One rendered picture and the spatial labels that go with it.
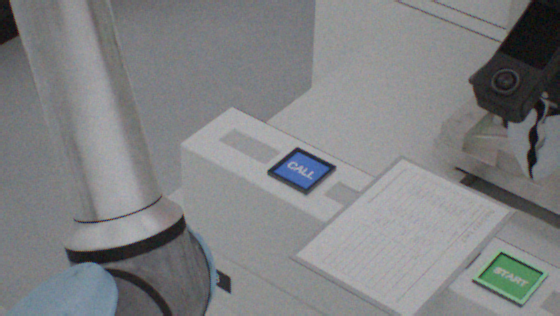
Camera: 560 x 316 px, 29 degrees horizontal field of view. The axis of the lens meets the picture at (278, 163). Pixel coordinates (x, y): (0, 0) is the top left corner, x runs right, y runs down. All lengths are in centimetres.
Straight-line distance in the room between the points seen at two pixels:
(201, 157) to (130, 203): 25
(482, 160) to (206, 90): 167
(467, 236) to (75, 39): 45
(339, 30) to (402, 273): 86
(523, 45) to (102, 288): 39
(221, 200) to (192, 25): 202
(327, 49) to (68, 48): 102
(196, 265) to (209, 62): 206
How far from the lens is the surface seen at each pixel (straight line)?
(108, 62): 96
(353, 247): 110
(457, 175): 138
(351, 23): 185
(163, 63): 307
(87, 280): 90
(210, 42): 315
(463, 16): 172
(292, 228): 118
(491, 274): 110
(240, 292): 132
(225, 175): 120
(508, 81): 86
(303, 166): 119
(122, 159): 97
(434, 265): 110
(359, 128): 149
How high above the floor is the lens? 173
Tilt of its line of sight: 40 degrees down
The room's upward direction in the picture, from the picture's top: 1 degrees clockwise
